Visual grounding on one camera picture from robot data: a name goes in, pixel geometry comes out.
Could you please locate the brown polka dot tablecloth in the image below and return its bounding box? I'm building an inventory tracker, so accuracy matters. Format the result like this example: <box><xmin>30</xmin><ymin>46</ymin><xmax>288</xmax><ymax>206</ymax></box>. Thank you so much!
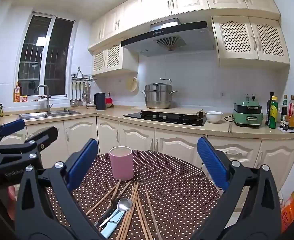
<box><xmin>45</xmin><ymin>149</ymin><xmax>224</xmax><ymax>240</ymax></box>

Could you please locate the hanging metal ladle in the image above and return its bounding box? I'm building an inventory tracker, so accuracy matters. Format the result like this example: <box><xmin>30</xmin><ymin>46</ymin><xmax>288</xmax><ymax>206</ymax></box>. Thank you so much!
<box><xmin>70</xmin><ymin>81</ymin><xmax>76</xmax><ymax>105</ymax></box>

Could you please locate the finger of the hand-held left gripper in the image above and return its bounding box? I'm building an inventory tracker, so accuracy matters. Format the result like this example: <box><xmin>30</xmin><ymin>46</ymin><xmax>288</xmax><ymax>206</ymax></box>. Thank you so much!
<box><xmin>0</xmin><ymin>119</ymin><xmax>26</xmax><ymax>150</ymax></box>
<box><xmin>0</xmin><ymin>126</ymin><xmax>59</xmax><ymax>170</ymax></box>

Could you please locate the stainless steel sink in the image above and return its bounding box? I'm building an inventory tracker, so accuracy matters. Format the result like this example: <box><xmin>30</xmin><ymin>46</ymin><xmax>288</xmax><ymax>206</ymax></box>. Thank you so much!
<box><xmin>18</xmin><ymin>109</ymin><xmax>81</xmax><ymax>120</ymax></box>

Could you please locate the large lattice door cabinet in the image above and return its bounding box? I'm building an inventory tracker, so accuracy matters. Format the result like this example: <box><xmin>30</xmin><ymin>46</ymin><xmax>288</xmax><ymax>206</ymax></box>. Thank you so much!
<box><xmin>211</xmin><ymin>16</ymin><xmax>291</xmax><ymax>68</ymax></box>

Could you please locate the green electric multicooker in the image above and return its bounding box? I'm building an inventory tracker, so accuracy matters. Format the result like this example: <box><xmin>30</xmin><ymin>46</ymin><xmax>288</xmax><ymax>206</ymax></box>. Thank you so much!
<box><xmin>232</xmin><ymin>94</ymin><xmax>264</xmax><ymax>128</ymax></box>

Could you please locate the beige cutting board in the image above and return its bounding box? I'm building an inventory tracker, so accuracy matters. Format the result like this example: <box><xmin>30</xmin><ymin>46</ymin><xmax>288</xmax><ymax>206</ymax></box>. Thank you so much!
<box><xmin>139</xmin><ymin>107</ymin><xmax>204</xmax><ymax>117</ymax></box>

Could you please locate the black electric kettle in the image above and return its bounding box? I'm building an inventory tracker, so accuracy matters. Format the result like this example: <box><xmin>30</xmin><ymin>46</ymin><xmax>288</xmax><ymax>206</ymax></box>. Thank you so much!
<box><xmin>94</xmin><ymin>92</ymin><xmax>107</xmax><ymax>111</ymax></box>

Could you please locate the dark soy sauce bottle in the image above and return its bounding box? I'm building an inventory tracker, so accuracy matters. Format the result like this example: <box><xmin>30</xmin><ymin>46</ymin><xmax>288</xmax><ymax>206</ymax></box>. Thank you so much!
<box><xmin>280</xmin><ymin>94</ymin><xmax>288</xmax><ymax>124</ymax></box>

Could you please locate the kitchen window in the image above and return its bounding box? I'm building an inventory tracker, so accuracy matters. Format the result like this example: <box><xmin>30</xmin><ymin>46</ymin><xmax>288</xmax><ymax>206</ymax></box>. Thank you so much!
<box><xmin>18</xmin><ymin>11</ymin><xmax>75</xmax><ymax>99</ymax></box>

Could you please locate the orange bottle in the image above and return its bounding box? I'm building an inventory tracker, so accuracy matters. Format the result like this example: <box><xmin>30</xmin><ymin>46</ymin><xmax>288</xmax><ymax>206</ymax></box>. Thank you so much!
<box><xmin>14</xmin><ymin>81</ymin><xmax>21</xmax><ymax>102</ymax></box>

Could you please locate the hanging metal spatula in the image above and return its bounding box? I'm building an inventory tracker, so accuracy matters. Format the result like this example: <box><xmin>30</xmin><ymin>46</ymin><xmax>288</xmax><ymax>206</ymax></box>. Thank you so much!
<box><xmin>78</xmin><ymin>81</ymin><xmax>84</xmax><ymax>106</ymax></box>

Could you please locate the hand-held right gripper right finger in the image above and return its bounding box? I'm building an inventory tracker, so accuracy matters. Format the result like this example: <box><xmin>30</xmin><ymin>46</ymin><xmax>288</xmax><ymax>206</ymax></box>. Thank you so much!
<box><xmin>196</xmin><ymin>136</ymin><xmax>282</xmax><ymax>240</ymax></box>

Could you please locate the wall utensil rack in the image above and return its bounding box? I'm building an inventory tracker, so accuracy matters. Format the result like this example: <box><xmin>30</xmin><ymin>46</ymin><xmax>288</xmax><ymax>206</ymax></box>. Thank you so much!
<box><xmin>71</xmin><ymin>67</ymin><xmax>97</xmax><ymax>82</ymax></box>

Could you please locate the metal faucet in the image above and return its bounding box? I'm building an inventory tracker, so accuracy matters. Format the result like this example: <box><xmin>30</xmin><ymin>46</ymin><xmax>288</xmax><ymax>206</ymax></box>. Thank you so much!
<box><xmin>37</xmin><ymin>85</ymin><xmax>53</xmax><ymax>114</ymax></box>

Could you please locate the orange bag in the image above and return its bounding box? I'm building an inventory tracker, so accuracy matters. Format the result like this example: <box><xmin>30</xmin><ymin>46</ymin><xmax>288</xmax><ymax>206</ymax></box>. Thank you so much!
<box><xmin>281</xmin><ymin>191</ymin><xmax>294</xmax><ymax>233</ymax></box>

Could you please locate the round bamboo lid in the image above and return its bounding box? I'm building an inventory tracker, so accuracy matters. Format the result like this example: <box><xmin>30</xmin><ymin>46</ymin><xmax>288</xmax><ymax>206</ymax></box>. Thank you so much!
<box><xmin>126</xmin><ymin>77</ymin><xmax>140</xmax><ymax>92</ymax></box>

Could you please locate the range hood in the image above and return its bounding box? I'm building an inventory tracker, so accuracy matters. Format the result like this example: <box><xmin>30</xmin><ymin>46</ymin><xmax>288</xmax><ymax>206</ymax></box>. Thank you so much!
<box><xmin>120</xmin><ymin>17</ymin><xmax>215</xmax><ymax>57</ymax></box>

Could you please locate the person's left hand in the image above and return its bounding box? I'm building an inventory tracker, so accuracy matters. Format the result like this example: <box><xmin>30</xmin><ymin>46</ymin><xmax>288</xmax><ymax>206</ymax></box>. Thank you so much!
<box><xmin>7</xmin><ymin>185</ymin><xmax>18</xmax><ymax>220</ymax></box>

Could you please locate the bunch of wooden chopsticks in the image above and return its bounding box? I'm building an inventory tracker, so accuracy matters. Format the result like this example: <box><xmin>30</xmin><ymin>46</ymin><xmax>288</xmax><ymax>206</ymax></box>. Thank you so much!
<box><xmin>85</xmin><ymin>179</ymin><xmax>162</xmax><ymax>240</ymax></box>

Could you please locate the large white bowl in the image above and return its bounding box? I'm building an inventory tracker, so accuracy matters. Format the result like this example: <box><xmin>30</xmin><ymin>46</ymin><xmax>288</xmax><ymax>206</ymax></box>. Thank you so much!
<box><xmin>205</xmin><ymin>111</ymin><xmax>223</xmax><ymax>123</ymax></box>

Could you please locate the red label sauce bottle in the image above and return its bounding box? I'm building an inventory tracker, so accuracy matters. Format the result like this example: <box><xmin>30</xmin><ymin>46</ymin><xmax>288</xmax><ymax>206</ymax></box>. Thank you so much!
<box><xmin>288</xmin><ymin>95</ymin><xmax>294</xmax><ymax>130</ymax></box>

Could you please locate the small lattice door cabinet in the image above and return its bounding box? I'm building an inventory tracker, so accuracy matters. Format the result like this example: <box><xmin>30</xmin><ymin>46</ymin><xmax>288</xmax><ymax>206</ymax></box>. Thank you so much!
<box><xmin>91</xmin><ymin>41</ymin><xmax>139</xmax><ymax>76</ymax></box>

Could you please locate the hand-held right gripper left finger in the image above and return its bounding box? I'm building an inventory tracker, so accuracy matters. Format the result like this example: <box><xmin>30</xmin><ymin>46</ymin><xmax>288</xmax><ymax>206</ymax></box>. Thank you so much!
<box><xmin>15</xmin><ymin>138</ymin><xmax>110</xmax><ymax>240</ymax></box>

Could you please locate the dark olive oil bottle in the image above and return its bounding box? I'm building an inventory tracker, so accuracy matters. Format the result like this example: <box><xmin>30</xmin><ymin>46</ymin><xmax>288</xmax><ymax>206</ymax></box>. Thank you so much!
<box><xmin>265</xmin><ymin>92</ymin><xmax>275</xmax><ymax>126</ymax></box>

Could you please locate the metal spoon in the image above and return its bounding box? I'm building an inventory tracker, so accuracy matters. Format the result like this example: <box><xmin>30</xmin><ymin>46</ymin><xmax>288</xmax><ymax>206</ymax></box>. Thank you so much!
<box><xmin>100</xmin><ymin>197</ymin><xmax>133</xmax><ymax>239</ymax></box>

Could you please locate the stainless steel steamer pot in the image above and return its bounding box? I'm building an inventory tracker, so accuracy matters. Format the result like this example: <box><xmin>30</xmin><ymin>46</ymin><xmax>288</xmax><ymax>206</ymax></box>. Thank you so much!
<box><xmin>140</xmin><ymin>78</ymin><xmax>178</xmax><ymax>109</ymax></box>

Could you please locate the pink cup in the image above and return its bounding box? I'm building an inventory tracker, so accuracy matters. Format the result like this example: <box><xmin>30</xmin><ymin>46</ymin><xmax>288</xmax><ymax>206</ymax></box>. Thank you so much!
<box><xmin>109</xmin><ymin>146</ymin><xmax>134</xmax><ymax>180</ymax></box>

